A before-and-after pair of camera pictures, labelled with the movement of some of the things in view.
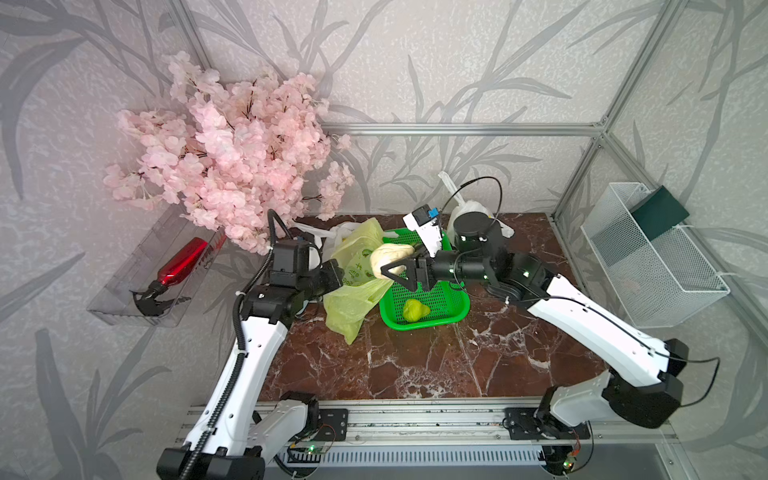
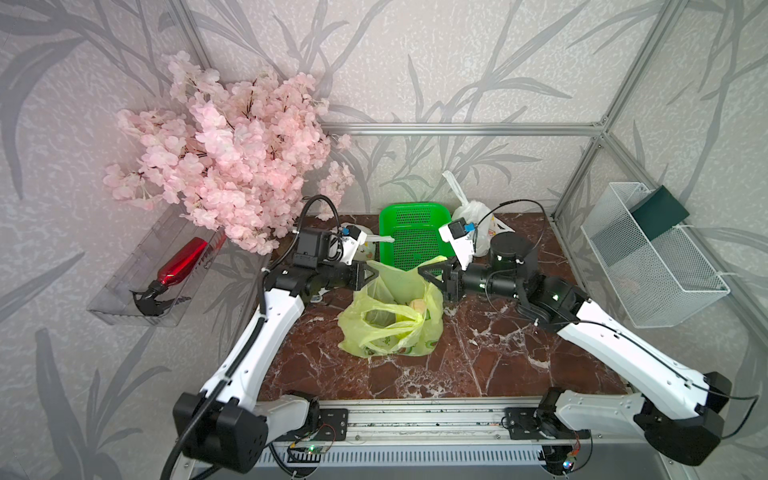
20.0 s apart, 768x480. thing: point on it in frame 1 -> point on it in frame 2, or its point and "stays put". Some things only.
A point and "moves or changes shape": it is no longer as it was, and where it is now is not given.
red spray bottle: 175,270 stays put
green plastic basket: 404,309 moves or changes shape
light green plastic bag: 346,307 moves or changes shape
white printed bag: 325,240 -> 368,251
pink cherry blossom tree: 234,154 stays put
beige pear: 386,254 -> 418,305
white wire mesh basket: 658,283 stays put
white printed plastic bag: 470,206 stays put
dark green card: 659,212 stays put
